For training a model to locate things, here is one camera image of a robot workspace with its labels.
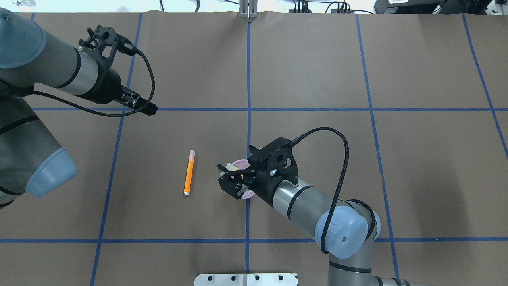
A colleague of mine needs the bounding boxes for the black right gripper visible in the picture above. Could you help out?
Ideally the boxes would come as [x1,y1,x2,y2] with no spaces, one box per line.
[217,163,284,207]

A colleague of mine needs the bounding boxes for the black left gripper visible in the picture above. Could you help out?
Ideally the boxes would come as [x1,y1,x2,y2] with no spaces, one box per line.
[81,68,158,116]

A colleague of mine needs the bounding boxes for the green highlighter pen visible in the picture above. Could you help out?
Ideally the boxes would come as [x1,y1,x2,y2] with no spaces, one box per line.
[226,163,239,171]

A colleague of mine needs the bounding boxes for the orange highlighter pen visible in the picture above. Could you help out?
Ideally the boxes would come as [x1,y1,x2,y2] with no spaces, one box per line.
[183,149,196,197]

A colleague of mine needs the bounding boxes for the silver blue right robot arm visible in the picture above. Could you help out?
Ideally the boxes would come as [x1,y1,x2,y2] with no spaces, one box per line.
[218,164,418,286]

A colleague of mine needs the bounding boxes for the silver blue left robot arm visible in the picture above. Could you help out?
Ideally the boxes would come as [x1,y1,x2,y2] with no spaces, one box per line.
[0,8,158,209]

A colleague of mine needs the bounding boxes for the pink mesh pen holder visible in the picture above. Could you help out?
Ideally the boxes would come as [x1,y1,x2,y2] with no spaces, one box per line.
[232,160,254,199]

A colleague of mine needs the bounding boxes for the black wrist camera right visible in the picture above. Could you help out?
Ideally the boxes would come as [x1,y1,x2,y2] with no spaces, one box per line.
[248,137,299,185]

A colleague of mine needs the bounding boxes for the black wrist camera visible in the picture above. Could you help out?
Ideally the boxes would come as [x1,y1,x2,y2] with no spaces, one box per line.
[248,137,299,185]
[78,25,139,72]

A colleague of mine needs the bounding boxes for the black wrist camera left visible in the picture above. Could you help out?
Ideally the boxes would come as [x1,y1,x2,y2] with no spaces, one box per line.
[78,25,139,72]

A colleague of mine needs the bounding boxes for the white camera pedestal column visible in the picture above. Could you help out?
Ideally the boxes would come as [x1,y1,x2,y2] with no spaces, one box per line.
[194,273,299,286]

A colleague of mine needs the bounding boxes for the aluminium frame post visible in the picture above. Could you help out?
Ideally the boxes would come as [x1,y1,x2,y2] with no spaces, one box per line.
[238,0,259,19]

